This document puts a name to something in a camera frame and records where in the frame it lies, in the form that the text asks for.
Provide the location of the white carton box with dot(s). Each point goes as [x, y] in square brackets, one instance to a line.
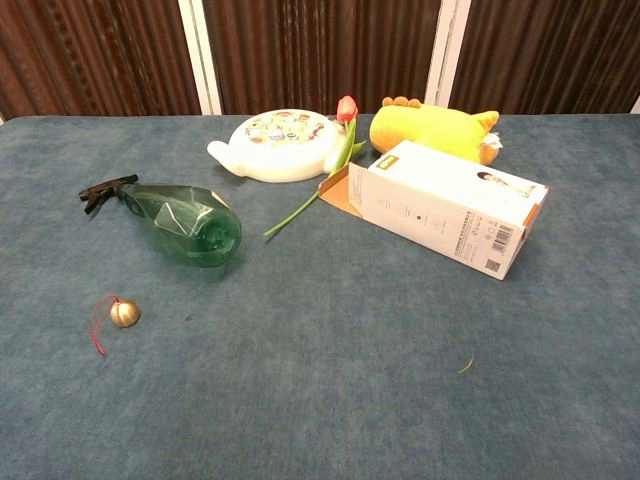
[440, 210]

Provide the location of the green plastic spray bottle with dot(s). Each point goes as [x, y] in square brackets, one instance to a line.
[190, 225]

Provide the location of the artificial pink tulip flower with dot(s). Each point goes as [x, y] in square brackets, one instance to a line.
[346, 111]

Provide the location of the blue felt table cover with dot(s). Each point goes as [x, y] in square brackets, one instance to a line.
[320, 375]

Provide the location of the yellow plush toy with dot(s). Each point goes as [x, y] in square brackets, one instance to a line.
[425, 127]

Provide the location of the brown ribbed partition panel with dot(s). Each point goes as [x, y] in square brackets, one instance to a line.
[100, 55]
[325, 50]
[550, 50]

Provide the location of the white partition post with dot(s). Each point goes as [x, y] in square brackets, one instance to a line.
[446, 50]
[202, 60]
[636, 106]

